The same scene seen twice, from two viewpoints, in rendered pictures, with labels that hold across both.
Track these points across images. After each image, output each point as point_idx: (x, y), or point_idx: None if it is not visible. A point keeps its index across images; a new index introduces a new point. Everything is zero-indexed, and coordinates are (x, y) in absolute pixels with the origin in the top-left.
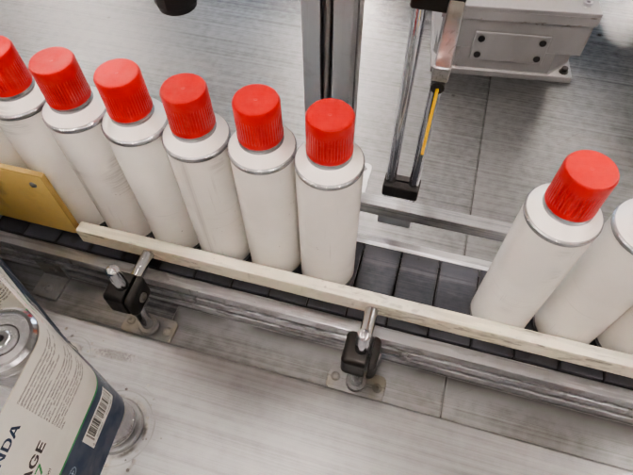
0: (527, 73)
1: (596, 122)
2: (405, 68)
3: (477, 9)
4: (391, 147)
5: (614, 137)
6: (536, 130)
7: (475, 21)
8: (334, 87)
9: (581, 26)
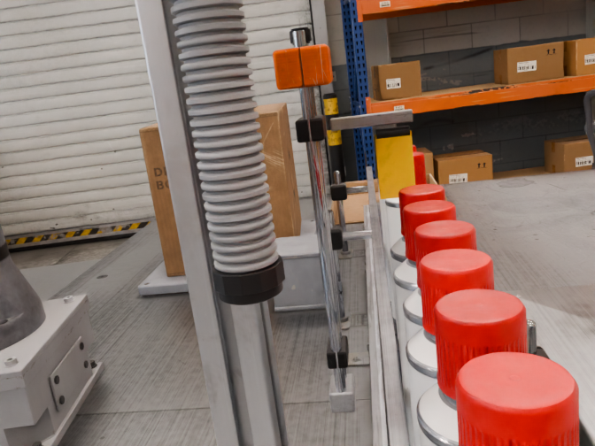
0: (88, 385)
1: (162, 351)
2: (323, 203)
3: (40, 354)
4: (333, 303)
5: (182, 343)
6: (171, 379)
7: (42, 368)
8: (266, 322)
9: (84, 314)
